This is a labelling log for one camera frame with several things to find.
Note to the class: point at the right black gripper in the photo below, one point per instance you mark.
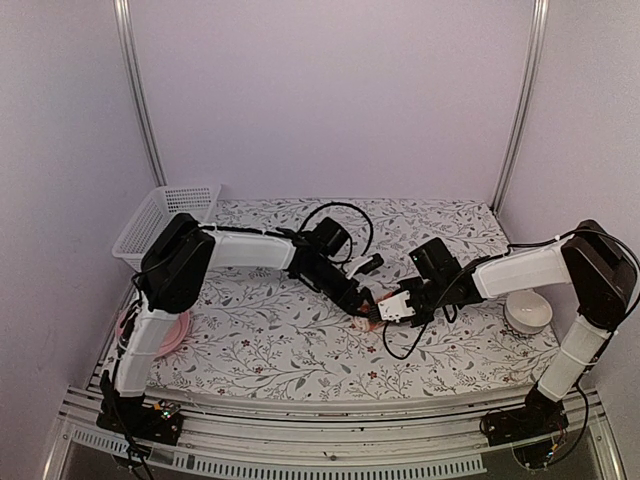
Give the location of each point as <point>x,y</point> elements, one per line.
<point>407,282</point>

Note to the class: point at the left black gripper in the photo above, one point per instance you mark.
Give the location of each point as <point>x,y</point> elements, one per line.
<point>357,301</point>

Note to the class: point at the orange rabbit pattern towel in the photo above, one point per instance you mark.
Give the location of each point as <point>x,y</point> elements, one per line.
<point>365,323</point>

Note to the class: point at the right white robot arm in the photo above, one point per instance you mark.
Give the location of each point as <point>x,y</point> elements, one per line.
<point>602,270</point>

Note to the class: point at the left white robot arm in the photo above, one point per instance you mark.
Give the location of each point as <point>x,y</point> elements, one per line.
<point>174,268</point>

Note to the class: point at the white ceramic bowl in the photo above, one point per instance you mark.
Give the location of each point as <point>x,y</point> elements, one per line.
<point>527,312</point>

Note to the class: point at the pink saucer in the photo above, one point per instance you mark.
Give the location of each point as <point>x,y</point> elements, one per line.
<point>172,340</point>

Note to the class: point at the white plastic mesh basket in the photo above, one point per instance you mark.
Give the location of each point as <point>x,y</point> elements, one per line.
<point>155,212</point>

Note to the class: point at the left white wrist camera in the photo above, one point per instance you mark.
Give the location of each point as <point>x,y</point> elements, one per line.
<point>363,265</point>

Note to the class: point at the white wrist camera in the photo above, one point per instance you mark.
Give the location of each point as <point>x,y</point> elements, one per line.
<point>363,265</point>
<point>393,309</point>

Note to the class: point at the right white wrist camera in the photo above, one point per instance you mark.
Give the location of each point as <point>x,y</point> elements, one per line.
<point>393,309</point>

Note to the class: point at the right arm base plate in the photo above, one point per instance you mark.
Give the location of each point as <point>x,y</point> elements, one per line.
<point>507,426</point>

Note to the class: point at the aluminium front rail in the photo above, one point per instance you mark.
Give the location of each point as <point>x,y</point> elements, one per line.
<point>420,438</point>

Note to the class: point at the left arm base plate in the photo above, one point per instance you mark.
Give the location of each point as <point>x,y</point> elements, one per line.
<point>131,417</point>

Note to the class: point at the right aluminium frame post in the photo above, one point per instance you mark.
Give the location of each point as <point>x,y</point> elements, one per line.
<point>533,56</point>

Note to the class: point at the aluminium frame post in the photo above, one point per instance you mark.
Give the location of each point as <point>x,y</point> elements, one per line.
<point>124,24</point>
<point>533,56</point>

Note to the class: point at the left aluminium frame post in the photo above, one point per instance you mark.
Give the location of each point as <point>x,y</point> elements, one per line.
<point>124,24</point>

